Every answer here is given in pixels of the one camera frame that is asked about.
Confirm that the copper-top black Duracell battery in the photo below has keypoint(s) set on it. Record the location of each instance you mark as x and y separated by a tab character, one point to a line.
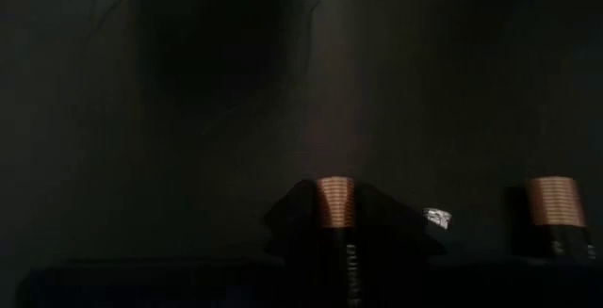
335	202
556	202

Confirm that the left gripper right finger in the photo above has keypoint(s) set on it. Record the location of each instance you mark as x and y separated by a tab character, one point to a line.
391	237

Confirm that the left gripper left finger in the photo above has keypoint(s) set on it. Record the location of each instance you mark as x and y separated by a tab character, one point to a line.
294	223

